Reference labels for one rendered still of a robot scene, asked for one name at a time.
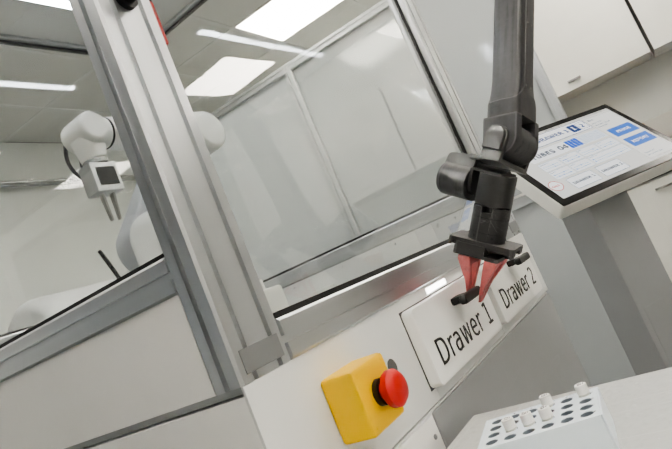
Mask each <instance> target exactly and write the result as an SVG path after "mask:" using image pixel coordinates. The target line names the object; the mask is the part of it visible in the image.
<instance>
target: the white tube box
mask: <svg viewBox="0 0 672 449"><path fill-rule="evenodd" d="M589 391H590V395H588V396H586V397H582V398H580V397H579V396H578V394H577V393H574V394H571V395H568V396H565V397H561V398H558V399H555V400H553V402H554V406H552V407H550V409H551V411H552V413H553V416H554V418H553V419H552V420H549V421H546V422H543V421H542V419H541V418H540V415H539V413H538V411H537V409H538V408H539V407H541V406H542V405H541V404H539V405H536V406H532V407H529V408H526V409H523V410H519V411H516V412H513V413H510V414H506V415H503V416H500V417H497V418H494V419H490V420H487V421H486V423H485V426H484V430H483V433H482V436H481V439H480V442H479V445H478V448H477V449H620V446H619V442H618V437H617V433H616V429H615V424H614V420H613V418H612V416H611V414H610V412H609V410H608V408H607V405H606V403H605V401H604V399H603V397H602V395H601V392H600V390H599V388H598V387H596V388H595V387H594V388H590V389H589ZM524 411H530V412H531V413H532V415H533V418H534V420H535V424H534V425H532V426H529V427H524V426H523V424H522V422H521V419H520V417H519V415H520V413H522V412H524ZM508 416H512V417H513V419H514V421H515V423H516V426H517V429H516V430H515V431H512V432H509V433H507V432H506V431H505V429H504V427H503V425H502V422H501V420H502V419H503V418H505V417H508Z"/></svg>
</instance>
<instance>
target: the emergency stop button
mask: <svg viewBox="0 0 672 449"><path fill-rule="evenodd" d="M379 393H380V395H381V397H382V398H383V399H384V400H385V402H386V403H387V404H388V405H389V406H390V407H393V408H399V407H403V406H404V405H405V404H406V402H407V399H408V396H409V389H408V384H407V381H406V379H405V377H404V376H403V375H402V374H401V373H400V372H399V371H397V370H396V369H394V368H391V369H388V370H385V371H384V372H383V373H382V374H381V377H380V384H379Z"/></svg>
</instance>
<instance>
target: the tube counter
mask: <svg viewBox="0 0 672 449"><path fill-rule="evenodd" d="M606 136H608V135H606V134H605V133H603V132H601V131H599V130H598V129H595V130H592V131H589V132H587V133H584V134H581V135H579V136H576V137H573V138H571V139H568V140H565V141H563V142H560V143H557V144H555V145H552V146H554V147H555V148H557V149H558V150H560V151H562V152H563V153H564V152H567V151H569V150H572V149H575V148H577V147H580V146H582V145H585V144H588V143H590V142H593V141H595V140H598V139H601V138H603V137H606Z"/></svg>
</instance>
